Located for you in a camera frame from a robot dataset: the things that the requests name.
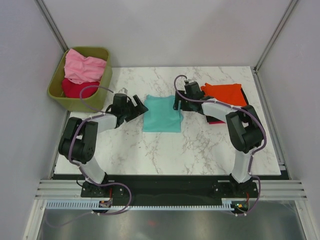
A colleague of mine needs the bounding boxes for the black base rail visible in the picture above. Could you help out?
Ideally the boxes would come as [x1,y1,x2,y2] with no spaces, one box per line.
[53,174,295,206]

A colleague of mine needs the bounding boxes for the red t shirt in bin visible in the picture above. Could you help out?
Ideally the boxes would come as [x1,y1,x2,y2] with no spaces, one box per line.
[61,78,100,99]

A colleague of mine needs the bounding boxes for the white slotted cable duct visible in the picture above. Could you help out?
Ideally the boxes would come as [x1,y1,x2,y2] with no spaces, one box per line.
[45,198,250,211]

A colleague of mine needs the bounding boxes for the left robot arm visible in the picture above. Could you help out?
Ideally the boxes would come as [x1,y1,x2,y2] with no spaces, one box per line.
[58,93,149,198]

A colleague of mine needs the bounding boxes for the right aluminium frame post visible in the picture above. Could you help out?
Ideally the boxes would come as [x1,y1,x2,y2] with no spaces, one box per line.
[252,0,300,75]

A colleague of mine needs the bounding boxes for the black folded t shirt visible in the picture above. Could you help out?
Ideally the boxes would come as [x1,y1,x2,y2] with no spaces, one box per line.
[204,87,250,124]

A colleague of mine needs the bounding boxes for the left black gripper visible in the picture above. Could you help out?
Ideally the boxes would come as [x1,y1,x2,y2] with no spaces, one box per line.
[122,95,148,123]

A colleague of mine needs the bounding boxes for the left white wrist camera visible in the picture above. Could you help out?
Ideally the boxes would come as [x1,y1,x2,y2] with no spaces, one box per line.
[118,87,128,95]

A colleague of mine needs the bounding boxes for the aluminium frame post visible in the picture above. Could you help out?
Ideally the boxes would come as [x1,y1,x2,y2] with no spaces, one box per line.
[252,0,300,75]
[34,0,69,52]

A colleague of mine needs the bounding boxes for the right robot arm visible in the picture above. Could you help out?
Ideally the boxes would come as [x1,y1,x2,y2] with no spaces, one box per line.
[173,80,267,198]

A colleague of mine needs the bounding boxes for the orange folded t shirt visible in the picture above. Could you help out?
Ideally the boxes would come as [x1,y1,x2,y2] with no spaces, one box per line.
[200,82,246,107]

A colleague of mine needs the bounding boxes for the pink t shirt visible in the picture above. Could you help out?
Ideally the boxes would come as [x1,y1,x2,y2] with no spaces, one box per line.
[64,49,107,85]

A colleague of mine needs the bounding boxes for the magenta folded t shirt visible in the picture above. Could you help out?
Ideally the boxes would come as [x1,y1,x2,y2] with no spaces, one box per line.
[208,120,225,125]

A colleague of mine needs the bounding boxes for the teal t shirt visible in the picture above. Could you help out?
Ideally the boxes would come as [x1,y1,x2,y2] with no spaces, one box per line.
[142,95,184,133]

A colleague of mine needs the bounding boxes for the left aluminium frame post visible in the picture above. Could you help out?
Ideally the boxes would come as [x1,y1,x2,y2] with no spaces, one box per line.
[34,0,69,52]

